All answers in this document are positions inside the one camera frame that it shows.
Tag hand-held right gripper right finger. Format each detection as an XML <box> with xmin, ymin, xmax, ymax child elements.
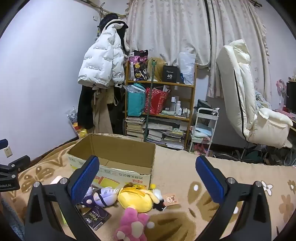
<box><xmin>195</xmin><ymin>155</ymin><xmax>271</xmax><ymax>241</ymax></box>

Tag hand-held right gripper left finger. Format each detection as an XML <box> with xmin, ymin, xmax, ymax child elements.
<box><xmin>24</xmin><ymin>155</ymin><xmax>100</xmax><ymax>241</ymax></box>

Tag brown cardboard box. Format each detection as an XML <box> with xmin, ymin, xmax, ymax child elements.
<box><xmin>67</xmin><ymin>134</ymin><xmax>156</xmax><ymax>189</ymax></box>

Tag yellow plush toy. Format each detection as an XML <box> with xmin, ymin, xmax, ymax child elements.
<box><xmin>117</xmin><ymin>182</ymin><xmax>156</xmax><ymax>210</ymax></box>

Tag fluffy white black plush toy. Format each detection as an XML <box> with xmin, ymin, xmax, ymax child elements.
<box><xmin>149</xmin><ymin>184</ymin><xmax>166</xmax><ymax>212</ymax></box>

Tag pink plush toy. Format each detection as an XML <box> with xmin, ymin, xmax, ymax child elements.
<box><xmin>113</xmin><ymin>207</ymin><xmax>155</xmax><ymax>241</ymax></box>

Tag pink soft item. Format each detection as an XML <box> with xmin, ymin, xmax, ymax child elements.
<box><xmin>193</xmin><ymin>142</ymin><xmax>210</xmax><ymax>155</ymax></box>

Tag purple haired plush doll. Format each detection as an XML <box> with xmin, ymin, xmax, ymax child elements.
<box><xmin>81</xmin><ymin>187</ymin><xmax>121</xmax><ymax>207</ymax></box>

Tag dark purple flat packet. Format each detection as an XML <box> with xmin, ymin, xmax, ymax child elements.
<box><xmin>83</xmin><ymin>207</ymin><xmax>111</xmax><ymax>230</ymax></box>

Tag bear print tag card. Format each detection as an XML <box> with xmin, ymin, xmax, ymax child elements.
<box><xmin>162</xmin><ymin>195</ymin><xmax>181</xmax><ymax>207</ymax></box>

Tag blue white folded cloth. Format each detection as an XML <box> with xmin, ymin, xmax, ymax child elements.
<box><xmin>192</xmin><ymin>128</ymin><xmax>212</xmax><ymax>139</ymax></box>

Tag yellow red bag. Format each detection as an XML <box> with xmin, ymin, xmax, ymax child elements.
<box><xmin>73</xmin><ymin>123</ymin><xmax>89</xmax><ymax>139</ymax></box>

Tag pile of books and papers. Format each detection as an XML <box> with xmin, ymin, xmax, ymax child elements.
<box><xmin>146</xmin><ymin>122</ymin><xmax>185</xmax><ymax>150</ymax></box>

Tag white trolley cart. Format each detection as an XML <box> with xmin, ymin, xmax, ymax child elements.
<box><xmin>188</xmin><ymin>107</ymin><xmax>220</xmax><ymax>156</ymax></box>

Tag blue white plastic bag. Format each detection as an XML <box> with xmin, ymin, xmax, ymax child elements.
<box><xmin>67</xmin><ymin>107</ymin><xmax>79</xmax><ymax>123</ymax></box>

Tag beige trousers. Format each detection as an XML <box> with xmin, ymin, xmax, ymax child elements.
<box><xmin>91</xmin><ymin>88</ymin><xmax>116</xmax><ymax>134</ymax></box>

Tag black coat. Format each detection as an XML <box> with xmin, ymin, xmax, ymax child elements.
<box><xmin>77</xmin><ymin>87</ymin><xmax>95</xmax><ymax>130</ymax></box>

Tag dark hanging garment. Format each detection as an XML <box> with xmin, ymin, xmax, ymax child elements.
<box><xmin>111</xmin><ymin>86</ymin><xmax>126</xmax><ymax>135</ymax></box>

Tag stack of old books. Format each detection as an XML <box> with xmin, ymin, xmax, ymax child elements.
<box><xmin>125</xmin><ymin>116</ymin><xmax>147</xmax><ymax>139</ymax></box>

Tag black bag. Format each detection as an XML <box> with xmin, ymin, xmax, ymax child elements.
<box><xmin>194</xmin><ymin>99</ymin><xmax>220</xmax><ymax>116</ymax></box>

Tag row of small cosmetic bottles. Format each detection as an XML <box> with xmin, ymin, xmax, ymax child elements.
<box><xmin>170</xmin><ymin>95</ymin><xmax>191</xmax><ymax>117</ymax></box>

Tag teal shopping bag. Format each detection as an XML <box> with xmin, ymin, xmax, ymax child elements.
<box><xmin>126</xmin><ymin>83</ymin><xmax>147</xmax><ymax>117</ymax></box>

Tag green pole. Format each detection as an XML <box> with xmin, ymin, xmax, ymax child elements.
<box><xmin>144</xmin><ymin>59</ymin><xmax>156</xmax><ymax>142</ymax></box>

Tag grey blue cloth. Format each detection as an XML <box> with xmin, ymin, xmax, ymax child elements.
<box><xmin>254</xmin><ymin>90</ymin><xmax>272</xmax><ymax>109</ymax></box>

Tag red patterned bag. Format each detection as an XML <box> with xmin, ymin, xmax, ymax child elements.
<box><xmin>145</xmin><ymin>88</ymin><xmax>169</xmax><ymax>115</ymax></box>

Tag cream recliner chair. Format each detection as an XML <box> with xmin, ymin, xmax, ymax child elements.
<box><xmin>216</xmin><ymin>39</ymin><xmax>294</xmax><ymax>149</ymax></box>

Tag wooden shelf unit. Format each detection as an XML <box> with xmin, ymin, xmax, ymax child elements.
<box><xmin>125</xmin><ymin>60</ymin><xmax>197</xmax><ymax>150</ymax></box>

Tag black cardboard box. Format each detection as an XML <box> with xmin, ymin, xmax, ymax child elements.
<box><xmin>162</xmin><ymin>65</ymin><xmax>181</xmax><ymax>83</ymax></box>

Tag pink desk fan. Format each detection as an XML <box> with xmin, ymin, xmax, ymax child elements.
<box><xmin>276</xmin><ymin>79</ymin><xmax>289</xmax><ymax>106</ymax></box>

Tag black monitor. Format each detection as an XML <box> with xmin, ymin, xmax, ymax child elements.
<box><xmin>286</xmin><ymin>81</ymin><xmax>296</xmax><ymax>112</ymax></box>

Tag white puffer jacket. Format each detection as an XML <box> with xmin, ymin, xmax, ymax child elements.
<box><xmin>78</xmin><ymin>20</ymin><xmax>125</xmax><ymax>90</ymax></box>

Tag blonde wig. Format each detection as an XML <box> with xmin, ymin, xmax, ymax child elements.
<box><xmin>145</xmin><ymin>57</ymin><xmax>167</xmax><ymax>82</ymax></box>

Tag cartoon printed bag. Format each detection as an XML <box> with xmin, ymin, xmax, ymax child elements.
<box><xmin>128</xmin><ymin>50</ymin><xmax>149</xmax><ymax>81</ymax></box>

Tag floral white curtain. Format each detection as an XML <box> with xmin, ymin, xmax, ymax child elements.
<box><xmin>205</xmin><ymin>0</ymin><xmax>273</xmax><ymax>109</ymax></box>
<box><xmin>125</xmin><ymin>0</ymin><xmax>212</xmax><ymax>70</ymax></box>

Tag dark knit hat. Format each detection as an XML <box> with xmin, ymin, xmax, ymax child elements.
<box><xmin>98</xmin><ymin>13</ymin><xmax>129</xmax><ymax>30</ymax></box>

